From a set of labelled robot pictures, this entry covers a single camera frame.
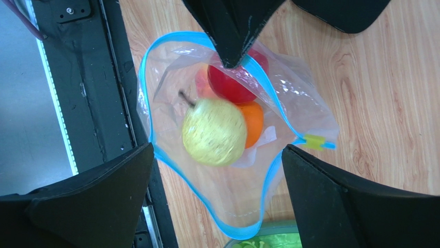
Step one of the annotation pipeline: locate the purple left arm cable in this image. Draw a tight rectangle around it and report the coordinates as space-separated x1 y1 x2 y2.
0 0 48 41

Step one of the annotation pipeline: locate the black baseball cap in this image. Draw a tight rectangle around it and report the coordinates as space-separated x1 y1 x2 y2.
292 0 390 34

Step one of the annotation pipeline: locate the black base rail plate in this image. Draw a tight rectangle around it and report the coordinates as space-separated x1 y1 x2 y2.
26 1 178 247

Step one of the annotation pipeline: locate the beige bumpy fruit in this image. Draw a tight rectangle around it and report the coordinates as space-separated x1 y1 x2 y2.
178 90 247 167

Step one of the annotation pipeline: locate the grey fruit tray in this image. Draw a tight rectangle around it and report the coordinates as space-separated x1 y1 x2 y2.
224 220 303 248

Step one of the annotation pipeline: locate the orange fruit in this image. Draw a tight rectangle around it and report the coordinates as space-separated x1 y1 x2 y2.
237 101 264 149

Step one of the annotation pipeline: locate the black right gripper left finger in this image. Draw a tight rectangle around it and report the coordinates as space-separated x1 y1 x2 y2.
1 144 154 247

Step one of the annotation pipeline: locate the red tomato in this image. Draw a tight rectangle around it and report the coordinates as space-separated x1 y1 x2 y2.
207 65 257 104

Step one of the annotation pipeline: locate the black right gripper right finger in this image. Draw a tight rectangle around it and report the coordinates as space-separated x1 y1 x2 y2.
281 145 439 247

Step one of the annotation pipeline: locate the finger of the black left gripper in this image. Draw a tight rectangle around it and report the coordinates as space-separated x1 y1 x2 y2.
183 0 284 69

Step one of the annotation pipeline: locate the clear zip top bag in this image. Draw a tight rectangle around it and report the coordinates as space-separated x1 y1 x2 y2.
137 31 339 240

